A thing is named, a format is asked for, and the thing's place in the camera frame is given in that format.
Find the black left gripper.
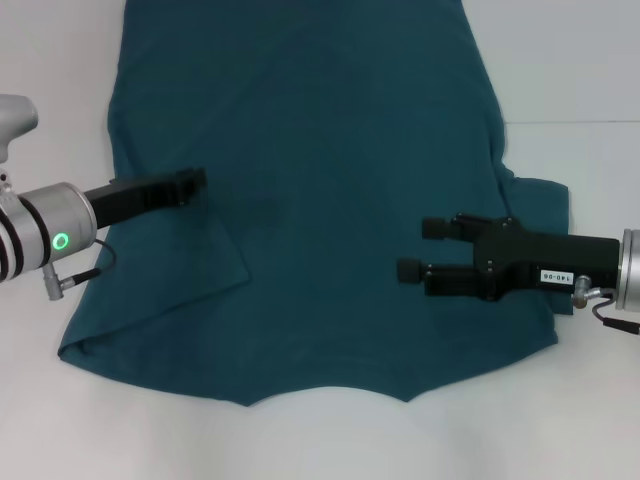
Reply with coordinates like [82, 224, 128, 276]
[82, 167, 208, 232]

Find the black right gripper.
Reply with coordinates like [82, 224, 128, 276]
[396, 212, 622, 304]

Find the blue teal shirt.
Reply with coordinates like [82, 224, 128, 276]
[56, 0, 574, 409]

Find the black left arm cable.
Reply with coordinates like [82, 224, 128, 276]
[43, 238, 118, 303]

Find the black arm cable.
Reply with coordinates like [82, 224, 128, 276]
[571, 274, 640, 335]
[43, 238, 118, 303]

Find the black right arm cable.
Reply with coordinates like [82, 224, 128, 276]
[571, 274, 640, 335]

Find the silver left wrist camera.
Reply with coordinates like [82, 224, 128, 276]
[0, 93, 40, 202]

